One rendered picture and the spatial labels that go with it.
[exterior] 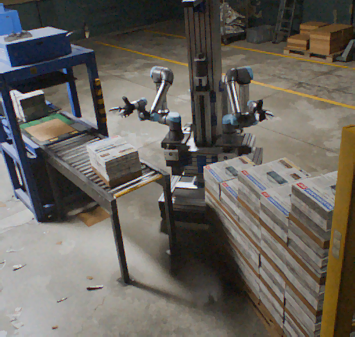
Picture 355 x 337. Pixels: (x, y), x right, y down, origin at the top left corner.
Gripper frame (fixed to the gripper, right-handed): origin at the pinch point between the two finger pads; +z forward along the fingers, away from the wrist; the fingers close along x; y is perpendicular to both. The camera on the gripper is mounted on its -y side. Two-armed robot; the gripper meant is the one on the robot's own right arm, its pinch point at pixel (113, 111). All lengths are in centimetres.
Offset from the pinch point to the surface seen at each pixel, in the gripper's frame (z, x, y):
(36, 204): 44, 78, 115
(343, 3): -713, 111, 49
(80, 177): 41, -2, 44
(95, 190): 45, -27, 41
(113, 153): 24.6, -26.5, 17.0
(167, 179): -3, -58, 40
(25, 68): 21, 92, -17
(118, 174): 29, -36, 30
